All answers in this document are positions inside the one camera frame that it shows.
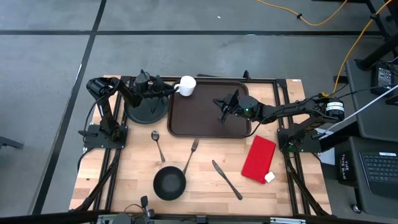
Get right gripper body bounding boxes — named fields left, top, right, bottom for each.
left=226, top=89, right=261, bottom=121

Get red cloth napkin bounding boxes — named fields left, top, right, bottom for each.
left=241, top=135, right=277, bottom=184

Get black device with cable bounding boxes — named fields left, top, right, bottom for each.
left=123, top=195, right=156, bottom=224

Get metal fork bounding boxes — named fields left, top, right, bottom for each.
left=182, top=138, right=200, bottom=175

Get black bowl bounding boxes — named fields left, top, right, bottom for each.
left=152, top=166, right=187, bottom=202

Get white mug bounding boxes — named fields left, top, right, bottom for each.
left=173, top=75, right=197, bottom=97

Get metal knife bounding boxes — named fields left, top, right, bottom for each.
left=212, top=159, right=243, bottom=201

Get dark grey table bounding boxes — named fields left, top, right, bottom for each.
left=345, top=58, right=398, bottom=142

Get black metal table frame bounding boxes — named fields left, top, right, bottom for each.
left=74, top=68, right=330, bottom=217

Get black stand legs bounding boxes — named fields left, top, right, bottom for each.
left=356, top=0, right=398, bottom=71

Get dark grey cart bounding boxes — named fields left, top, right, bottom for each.
left=348, top=136, right=398, bottom=218

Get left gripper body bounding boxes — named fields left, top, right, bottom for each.
left=134, top=70, right=165, bottom=114

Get metal spoon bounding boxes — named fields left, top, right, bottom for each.
left=150, top=130, right=166, bottom=163

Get black cable bundle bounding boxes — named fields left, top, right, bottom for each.
left=307, top=83, right=377, bottom=113

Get white cable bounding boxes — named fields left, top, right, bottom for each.
left=317, top=92, right=398, bottom=136

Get grey furniture foot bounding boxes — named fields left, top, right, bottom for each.
left=0, top=136, right=24, bottom=150

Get dark laptop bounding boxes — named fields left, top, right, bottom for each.
left=359, top=151, right=398, bottom=200

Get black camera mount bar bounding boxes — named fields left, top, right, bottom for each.
left=0, top=210, right=398, bottom=224

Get yellow extension cable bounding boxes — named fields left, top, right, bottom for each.
left=256, top=0, right=348, bottom=27
left=320, top=0, right=393, bottom=103

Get brown plastic tray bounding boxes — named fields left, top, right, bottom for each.
left=167, top=80, right=252, bottom=139

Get black tote bag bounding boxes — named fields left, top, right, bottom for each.
left=338, top=151, right=355, bottom=187

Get black round plate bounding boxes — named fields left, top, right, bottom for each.
left=124, top=90, right=170, bottom=125

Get black power supply box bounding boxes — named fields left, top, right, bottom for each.
left=371, top=63, right=396, bottom=96

